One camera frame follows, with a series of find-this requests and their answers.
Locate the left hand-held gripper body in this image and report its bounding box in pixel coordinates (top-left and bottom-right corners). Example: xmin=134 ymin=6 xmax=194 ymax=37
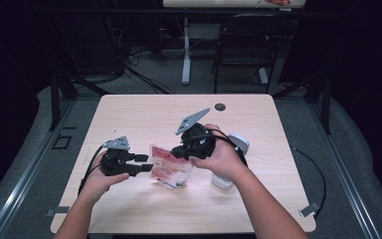
xmin=99 ymin=135 xmax=137 ymax=177

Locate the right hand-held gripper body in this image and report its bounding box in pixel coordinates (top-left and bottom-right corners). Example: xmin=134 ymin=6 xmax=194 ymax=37
xmin=174 ymin=108 xmax=217 ymax=161

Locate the clear red spouted pouch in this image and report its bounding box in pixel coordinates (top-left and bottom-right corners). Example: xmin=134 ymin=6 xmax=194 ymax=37
xmin=148 ymin=143 xmax=193 ymax=189

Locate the white measuring cup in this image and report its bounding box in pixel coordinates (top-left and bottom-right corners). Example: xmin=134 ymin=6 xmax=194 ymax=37
xmin=211 ymin=132 xmax=251 ymax=191

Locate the person's left hand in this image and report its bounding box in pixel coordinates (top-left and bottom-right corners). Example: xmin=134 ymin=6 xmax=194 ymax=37
xmin=79 ymin=150 xmax=130 ymax=204

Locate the person's right hand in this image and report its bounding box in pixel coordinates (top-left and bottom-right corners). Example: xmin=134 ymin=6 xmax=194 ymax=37
xmin=188 ymin=122 xmax=249 ymax=182

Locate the white desk leg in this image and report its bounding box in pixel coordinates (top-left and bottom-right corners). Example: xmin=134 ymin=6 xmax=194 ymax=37
xmin=181 ymin=17 xmax=192 ymax=86

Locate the black metal stand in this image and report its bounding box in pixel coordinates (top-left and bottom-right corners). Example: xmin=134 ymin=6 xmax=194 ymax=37
xmin=272 ymin=71 xmax=332 ymax=135
xmin=49 ymin=71 xmax=110 ymax=132

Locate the white desk foot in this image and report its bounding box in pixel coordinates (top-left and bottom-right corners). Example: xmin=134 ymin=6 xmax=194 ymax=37
xmin=258 ymin=68 xmax=269 ymax=85

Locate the black folding chair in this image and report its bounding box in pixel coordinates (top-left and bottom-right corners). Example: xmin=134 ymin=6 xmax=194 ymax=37
xmin=212 ymin=13 xmax=292 ymax=95

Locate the pale background desk top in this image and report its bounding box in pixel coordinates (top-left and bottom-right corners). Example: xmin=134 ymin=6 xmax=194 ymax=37
xmin=162 ymin=0 xmax=307 ymax=9

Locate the left hand-held gripper black cable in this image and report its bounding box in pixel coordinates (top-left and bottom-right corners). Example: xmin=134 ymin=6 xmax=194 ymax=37
xmin=78 ymin=144 xmax=105 ymax=197

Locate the hand-held gripper black cable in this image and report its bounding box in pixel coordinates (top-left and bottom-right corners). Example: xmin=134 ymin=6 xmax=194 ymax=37
xmin=208 ymin=128 xmax=328 ymax=220
xmin=78 ymin=144 xmax=105 ymax=197

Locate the tangle of floor cables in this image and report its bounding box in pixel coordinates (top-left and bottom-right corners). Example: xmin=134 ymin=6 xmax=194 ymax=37
xmin=105 ymin=16 xmax=177 ymax=96

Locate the aluminium floor rail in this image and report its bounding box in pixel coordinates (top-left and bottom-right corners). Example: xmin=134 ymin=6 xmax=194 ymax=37
xmin=306 ymin=103 xmax=382 ymax=239
xmin=0 ymin=99 xmax=78 ymax=239

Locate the grey cable plug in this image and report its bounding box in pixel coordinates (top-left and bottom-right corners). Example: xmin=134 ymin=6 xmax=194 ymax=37
xmin=298 ymin=201 xmax=322 ymax=218

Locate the right hand-held gripper black cable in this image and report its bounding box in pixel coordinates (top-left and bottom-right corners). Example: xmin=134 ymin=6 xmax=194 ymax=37
xmin=208 ymin=128 xmax=328 ymax=220

